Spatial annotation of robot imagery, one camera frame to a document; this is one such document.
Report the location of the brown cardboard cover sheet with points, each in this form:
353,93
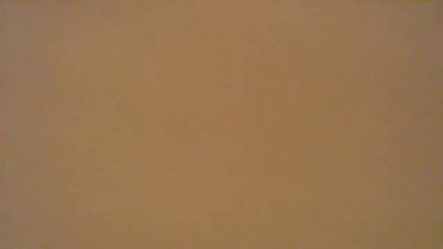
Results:
221,124

